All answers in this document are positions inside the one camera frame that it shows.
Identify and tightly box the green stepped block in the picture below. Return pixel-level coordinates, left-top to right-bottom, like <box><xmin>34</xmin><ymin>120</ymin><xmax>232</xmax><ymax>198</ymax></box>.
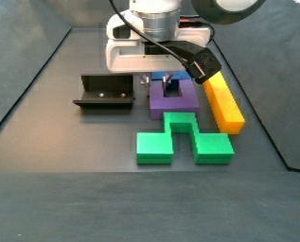
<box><xmin>135</xmin><ymin>112</ymin><xmax>234</xmax><ymax>164</ymax></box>

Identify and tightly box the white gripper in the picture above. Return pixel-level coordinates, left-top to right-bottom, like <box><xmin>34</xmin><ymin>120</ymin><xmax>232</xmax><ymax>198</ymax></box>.
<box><xmin>105</xmin><ymin>9</ymin><xmax>212</xmax><ymax>95</ymax></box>

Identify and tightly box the black camera cable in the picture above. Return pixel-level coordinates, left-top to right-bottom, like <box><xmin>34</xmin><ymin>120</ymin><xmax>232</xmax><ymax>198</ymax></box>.
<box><xmin>107</xmin><ymin>0</ymin><xmax>190</xmax><ymax>66</ymax></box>

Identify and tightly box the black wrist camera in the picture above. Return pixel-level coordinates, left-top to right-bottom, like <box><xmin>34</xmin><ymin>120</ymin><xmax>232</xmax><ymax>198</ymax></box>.
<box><xmin>145</xmin><ymin>41</ymin><xmax>221</xmax><ymax>84</ymax></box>

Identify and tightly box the yellow long block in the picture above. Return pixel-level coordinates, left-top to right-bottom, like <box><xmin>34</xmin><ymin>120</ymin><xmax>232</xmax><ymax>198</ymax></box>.
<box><xmin>202</xmin><ymin>72</ymin><xmax>245</xmax><ymax>134</ymax></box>

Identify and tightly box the black ring lamp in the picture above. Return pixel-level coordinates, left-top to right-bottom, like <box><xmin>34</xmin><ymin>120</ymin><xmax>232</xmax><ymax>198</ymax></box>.
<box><xmin>192</xmin><ymin>0</ymin><xmax>265</xmax><ymax>25</ymax></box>

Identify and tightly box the blue U-shaped block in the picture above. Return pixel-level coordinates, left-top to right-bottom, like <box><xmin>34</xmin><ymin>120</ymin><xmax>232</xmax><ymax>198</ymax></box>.
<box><xmin>152</xmin><ymin>71</ymin><xmax>192</xmax><ymax>80</ymax></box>

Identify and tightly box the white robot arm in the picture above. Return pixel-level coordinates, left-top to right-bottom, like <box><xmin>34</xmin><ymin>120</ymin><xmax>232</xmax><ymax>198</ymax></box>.
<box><xmin>105</xmin><ymin>0</ymin><xmax>214</xmax><ymax>84</ymax></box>

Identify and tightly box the purple U-shaped block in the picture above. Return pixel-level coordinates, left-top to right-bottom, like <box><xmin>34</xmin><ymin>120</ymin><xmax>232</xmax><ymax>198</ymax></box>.
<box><xmin>150</xmin><ymin>79</ymin><xmax>200</xmax><ymax>119</ymax></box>

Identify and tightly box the black angle fixture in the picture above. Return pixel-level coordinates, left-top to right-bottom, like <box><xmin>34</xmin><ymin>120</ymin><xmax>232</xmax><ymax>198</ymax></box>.
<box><xmin>73</xmin><ymin>74</ymin><xmax>134</xmax><ymax>109</ymax></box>

